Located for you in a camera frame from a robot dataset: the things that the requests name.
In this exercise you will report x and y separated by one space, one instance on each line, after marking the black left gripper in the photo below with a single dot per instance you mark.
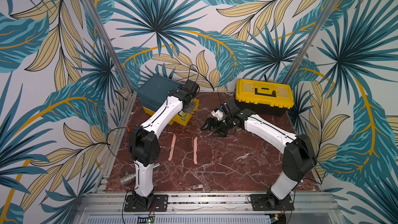
190 109

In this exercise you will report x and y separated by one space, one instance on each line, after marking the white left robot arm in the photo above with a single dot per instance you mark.
144 145

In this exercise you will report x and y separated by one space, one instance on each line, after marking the yellow black toolbox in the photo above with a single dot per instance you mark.
264 97

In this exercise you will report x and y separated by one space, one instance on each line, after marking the pink fruit knife middle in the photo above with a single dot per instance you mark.
195 150

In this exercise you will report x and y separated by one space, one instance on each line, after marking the teal drawer cabinet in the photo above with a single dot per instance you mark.
153 93

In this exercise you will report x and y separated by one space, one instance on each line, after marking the pink fruit knife left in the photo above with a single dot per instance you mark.
172 148

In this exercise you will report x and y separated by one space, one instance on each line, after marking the pink fruit knife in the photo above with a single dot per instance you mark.
172 148
195 150

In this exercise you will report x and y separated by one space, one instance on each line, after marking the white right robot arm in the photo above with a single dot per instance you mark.
299 157

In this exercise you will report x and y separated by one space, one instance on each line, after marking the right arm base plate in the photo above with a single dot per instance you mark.
265 202

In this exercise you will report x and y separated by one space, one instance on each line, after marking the silver metal cylinder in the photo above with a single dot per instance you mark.
130 177

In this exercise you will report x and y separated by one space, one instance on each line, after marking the yellow drawer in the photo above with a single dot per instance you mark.
192 110

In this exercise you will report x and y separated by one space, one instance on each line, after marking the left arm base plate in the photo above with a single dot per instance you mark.
136 203

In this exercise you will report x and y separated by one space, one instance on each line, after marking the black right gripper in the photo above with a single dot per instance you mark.
220 125

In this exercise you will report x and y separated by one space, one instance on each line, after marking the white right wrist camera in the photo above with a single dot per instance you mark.
218 114

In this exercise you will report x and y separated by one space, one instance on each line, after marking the green fruit knife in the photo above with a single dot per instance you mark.
183 115

